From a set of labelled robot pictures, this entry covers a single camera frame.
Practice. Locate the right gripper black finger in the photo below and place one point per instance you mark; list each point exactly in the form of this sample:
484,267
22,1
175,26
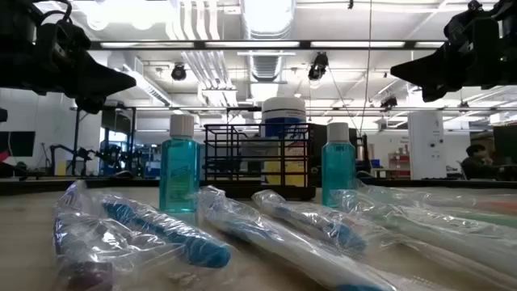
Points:
436,62
440,81

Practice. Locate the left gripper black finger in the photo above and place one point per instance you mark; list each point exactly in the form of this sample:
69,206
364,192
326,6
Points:
93,89
93,70

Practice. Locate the teal mouthwash bottle white cap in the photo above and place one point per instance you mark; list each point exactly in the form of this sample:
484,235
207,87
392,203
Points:
338,165
179,174

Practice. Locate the blue toothbrush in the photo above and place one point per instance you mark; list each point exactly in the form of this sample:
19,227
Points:
291,246
347,238
202,250

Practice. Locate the purple toothbrush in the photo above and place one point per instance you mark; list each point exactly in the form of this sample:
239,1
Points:
91,277

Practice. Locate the small black robot arm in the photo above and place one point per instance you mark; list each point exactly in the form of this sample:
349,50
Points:
82,153

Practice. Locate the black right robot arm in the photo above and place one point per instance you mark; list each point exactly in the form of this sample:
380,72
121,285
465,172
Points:
509,44

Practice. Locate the black ceiling spotlight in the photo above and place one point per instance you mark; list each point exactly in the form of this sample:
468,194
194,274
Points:
389,103
318,66
179,72

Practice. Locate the red shelf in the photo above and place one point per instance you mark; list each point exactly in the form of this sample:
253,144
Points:
400,161

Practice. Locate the person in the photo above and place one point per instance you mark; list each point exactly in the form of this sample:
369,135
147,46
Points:
478,165

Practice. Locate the blue storage shelf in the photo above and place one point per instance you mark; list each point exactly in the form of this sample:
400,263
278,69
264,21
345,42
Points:
153,169

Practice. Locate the black overhead crossbar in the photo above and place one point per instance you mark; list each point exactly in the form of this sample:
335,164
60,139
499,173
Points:
305,44

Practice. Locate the white-lidded wipes canister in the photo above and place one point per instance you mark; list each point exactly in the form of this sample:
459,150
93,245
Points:
282,111

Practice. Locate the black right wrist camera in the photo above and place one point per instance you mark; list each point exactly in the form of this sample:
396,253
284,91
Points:
458,32

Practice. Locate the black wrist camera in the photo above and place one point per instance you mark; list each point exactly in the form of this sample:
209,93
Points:
76,36
458,32

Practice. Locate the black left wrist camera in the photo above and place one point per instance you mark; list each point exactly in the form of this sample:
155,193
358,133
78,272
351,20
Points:
76,36

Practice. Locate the black metal stand frame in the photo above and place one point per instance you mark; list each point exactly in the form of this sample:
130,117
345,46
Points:
76,141

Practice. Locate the black aluminium table frame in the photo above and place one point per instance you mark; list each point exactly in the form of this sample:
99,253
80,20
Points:
40,186

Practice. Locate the silver ventilation duct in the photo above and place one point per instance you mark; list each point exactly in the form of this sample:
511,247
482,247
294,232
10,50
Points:
266,64

